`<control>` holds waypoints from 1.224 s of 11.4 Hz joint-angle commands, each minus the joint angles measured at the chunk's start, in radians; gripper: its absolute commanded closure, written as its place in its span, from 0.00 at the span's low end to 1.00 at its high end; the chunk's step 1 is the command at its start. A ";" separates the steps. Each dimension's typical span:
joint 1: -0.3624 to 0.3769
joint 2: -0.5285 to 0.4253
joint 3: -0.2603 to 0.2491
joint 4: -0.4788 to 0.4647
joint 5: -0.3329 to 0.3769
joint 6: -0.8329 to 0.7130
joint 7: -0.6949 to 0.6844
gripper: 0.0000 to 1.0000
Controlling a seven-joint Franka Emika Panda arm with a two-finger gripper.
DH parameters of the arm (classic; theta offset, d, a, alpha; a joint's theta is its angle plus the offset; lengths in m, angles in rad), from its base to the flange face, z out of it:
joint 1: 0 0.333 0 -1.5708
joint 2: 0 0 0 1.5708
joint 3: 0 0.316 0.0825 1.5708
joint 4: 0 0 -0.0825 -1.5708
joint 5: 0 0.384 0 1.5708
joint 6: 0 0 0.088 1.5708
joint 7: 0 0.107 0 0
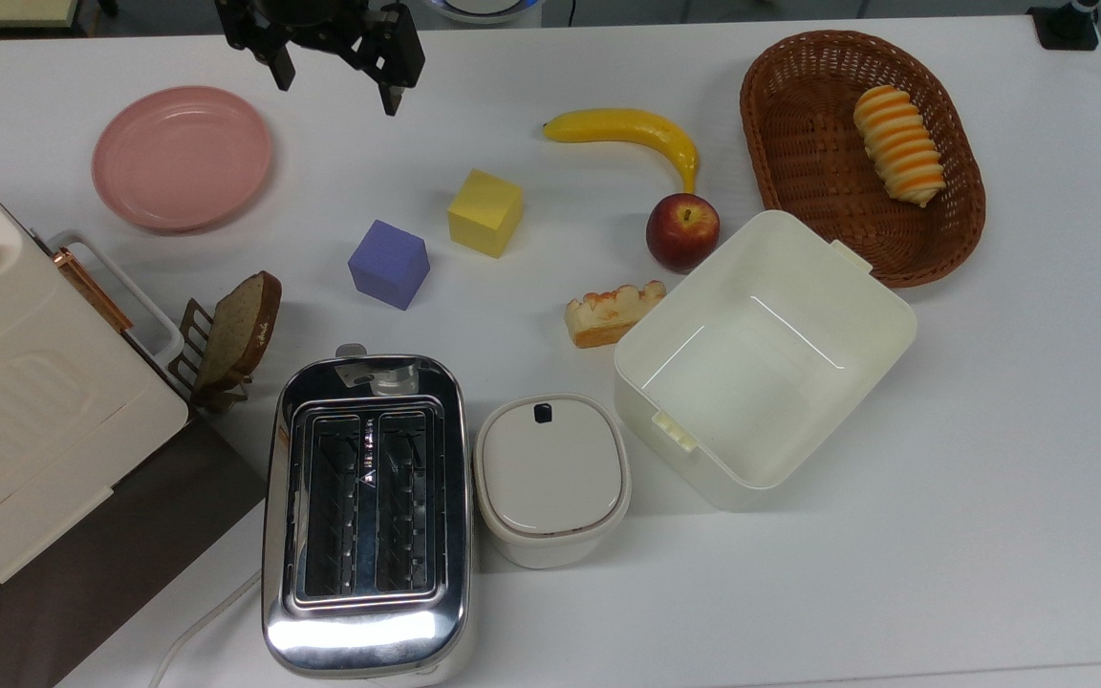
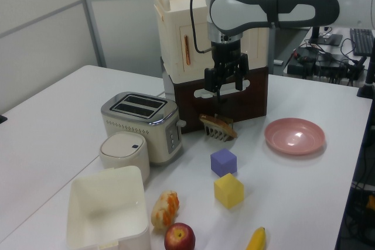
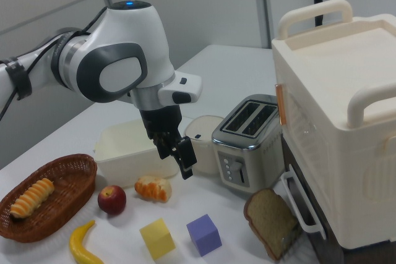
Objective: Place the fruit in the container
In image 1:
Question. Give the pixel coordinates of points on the brown bread slice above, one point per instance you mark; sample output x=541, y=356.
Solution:
x=243, y=330

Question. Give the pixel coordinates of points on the pink round plate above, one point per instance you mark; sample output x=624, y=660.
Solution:
x=183, y=158

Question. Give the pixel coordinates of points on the yellow banana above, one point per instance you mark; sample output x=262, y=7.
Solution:
x=627, y=126

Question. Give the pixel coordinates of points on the brown wicker basket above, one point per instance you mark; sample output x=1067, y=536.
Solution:
x=799, y=124

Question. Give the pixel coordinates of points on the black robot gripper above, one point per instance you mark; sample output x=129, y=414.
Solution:
x=307, y=17

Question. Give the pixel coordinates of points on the silver two-slot toaster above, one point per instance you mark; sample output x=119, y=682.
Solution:
x=369, y=631

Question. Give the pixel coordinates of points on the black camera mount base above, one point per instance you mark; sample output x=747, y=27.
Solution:
x=1065, y=29

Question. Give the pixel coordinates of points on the orange striped bread roll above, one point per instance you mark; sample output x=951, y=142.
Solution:
x=899, y=143

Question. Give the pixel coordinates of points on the purple cube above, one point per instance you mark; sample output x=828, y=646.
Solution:
x=388, y=266

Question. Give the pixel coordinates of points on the brown toast rack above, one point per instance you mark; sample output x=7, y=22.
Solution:
x=189, y=339

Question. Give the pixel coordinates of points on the red apple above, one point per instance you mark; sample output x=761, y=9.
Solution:
x=682, y=234

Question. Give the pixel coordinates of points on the large cream open container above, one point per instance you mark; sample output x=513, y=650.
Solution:
x=761, y=382

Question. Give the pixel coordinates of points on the yellow cube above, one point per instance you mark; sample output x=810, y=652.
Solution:
x=484, y=215

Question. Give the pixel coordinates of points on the cream plastic mini cabinet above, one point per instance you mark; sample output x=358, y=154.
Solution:
x=25, y=401

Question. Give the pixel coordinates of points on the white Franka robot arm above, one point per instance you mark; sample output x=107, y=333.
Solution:
x=484, y=8

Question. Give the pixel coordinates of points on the orange glazed bread piece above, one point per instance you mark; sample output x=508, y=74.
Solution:
x=608, y=313

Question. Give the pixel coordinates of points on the small white lidded container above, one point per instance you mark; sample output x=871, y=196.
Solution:
x=550, y=478

